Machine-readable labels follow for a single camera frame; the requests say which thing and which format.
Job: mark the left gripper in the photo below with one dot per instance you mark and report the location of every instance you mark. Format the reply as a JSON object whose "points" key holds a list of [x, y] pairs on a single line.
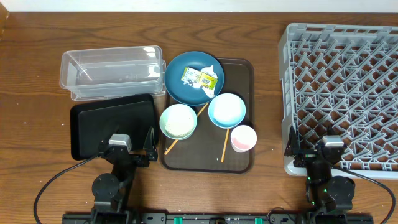
{"points": [[146, 158]]}

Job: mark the yellow snack wrapper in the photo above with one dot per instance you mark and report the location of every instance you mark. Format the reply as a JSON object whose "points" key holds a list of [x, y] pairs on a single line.
{"points": [[198, 79]]}

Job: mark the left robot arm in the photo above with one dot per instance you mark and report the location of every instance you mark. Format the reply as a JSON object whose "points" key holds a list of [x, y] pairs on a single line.
{"points": [[111, 190]]}

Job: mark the right wooden chopstick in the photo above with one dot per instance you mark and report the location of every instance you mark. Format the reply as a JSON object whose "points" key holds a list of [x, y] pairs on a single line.
{"points": [[225, 145]]}

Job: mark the black plastic bin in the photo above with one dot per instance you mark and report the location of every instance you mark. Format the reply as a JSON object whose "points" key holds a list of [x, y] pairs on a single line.
{"points": [[95, 122]]}

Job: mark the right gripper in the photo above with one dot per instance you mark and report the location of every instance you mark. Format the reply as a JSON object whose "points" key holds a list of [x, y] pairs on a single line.
{"points": [[306, 154]]}

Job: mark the wooden chopstick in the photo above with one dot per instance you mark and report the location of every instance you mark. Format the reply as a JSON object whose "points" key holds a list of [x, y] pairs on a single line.
{"points": [[225, 145], [171, 147]]}

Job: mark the green bowl with rice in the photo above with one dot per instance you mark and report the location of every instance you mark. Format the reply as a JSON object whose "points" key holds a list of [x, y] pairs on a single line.
{"points": [[178, 121]]}

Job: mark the clear plastic bin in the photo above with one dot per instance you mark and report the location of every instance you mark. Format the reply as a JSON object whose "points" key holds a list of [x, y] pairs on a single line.
{"points": [[101, 74]]}

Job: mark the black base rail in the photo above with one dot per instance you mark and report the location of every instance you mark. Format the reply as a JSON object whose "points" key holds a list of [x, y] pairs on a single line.
{"points": [[153, 218]]}

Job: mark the pink plastic cup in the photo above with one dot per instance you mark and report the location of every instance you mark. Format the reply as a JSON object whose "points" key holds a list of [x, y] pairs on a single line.
{"points": [[243, 138]]}

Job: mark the left wooden chopstick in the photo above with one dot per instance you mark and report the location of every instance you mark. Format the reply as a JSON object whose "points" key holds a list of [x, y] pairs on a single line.
{"points": [[171, 147]]}

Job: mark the grey dishwasher rack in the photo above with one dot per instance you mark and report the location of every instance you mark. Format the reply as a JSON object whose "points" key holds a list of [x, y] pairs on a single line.
{"points": [[342, 77]]}

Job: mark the brown serving tray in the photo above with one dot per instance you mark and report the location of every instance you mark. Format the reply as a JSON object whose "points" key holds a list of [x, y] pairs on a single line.
{"points": [[202, 151]]}

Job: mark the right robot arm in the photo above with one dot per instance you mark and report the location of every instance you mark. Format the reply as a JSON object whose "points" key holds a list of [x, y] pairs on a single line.
{"points": [[331, 196]]}

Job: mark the white napkin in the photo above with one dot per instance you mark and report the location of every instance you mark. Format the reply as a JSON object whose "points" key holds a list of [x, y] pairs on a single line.
{"points": [[209, 70]]}

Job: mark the light blue bowl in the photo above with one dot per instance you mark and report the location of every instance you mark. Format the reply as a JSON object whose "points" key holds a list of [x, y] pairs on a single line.
{"points": [[226, 110]]}

